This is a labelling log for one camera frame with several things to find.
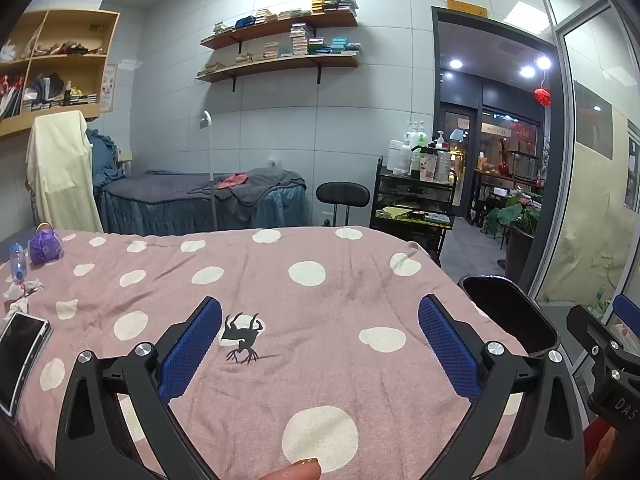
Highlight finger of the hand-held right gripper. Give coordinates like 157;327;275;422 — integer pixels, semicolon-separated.
566;304;621;361
612;294;640;333

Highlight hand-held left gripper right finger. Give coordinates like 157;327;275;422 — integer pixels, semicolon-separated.
417;294;586;480

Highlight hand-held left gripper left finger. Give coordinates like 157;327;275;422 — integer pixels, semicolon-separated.
55;296;223;480

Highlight dark brown trash bin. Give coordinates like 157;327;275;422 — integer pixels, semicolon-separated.
457;274;560;358

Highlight person's left hand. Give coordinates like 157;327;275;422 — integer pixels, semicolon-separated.
257;459;322;480

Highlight dark plant pot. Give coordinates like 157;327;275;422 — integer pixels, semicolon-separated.
505;222;538;286

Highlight beige paper window cover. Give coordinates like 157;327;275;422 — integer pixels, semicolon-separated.
542;140;633;306

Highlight green potted plant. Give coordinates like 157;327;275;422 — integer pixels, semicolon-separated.
486;191;543;236

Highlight massage bed with grey cover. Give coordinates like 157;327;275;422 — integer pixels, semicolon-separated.
97;167;307;235

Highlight black utility cart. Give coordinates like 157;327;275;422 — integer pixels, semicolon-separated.
371;156;457;266

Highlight dark wooden table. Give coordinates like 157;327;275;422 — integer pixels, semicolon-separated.
472;167;543;226

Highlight smartphone in clear case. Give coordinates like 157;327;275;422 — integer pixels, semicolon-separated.
0;311;53;417

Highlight purple patterned pouch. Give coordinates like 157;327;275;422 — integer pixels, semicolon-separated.
27;225;65;266

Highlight white cup with red print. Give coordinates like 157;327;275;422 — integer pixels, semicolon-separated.
419;149;438;182

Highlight large clear bottle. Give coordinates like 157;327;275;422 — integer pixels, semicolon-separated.
436;132;453;183

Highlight white floor lamp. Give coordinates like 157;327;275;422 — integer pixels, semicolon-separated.
199;111;221;231

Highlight black round stool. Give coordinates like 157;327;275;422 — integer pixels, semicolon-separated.
316;181;371;228

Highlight small clear water bottle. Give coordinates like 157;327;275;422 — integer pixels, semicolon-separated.
9;242;28;283

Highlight white plastic jar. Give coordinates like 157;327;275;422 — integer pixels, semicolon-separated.
386;140;412;176

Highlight blue-grey hanging cloth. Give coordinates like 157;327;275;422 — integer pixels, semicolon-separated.
86;129;126;186

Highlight white pump bottle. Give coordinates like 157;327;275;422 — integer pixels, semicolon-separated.
405;121;428;148

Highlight cream cloth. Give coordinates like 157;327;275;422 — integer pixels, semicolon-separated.
26;110;103;233

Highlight red hanging ornament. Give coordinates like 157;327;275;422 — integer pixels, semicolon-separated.
534;67;552;107

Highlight wooden cubby shelf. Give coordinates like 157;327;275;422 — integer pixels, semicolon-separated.
0;8;121;137

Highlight row of small boxes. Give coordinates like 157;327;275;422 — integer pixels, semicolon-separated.
212;0;358;36

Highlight wall poster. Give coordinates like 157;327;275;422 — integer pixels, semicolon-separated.
100;64;118;112

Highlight wooden wall shelf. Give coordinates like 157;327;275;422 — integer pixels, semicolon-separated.
196;52;361;92
200;10;360;51

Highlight wall shelves with books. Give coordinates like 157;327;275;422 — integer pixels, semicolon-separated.
202;22;362;77

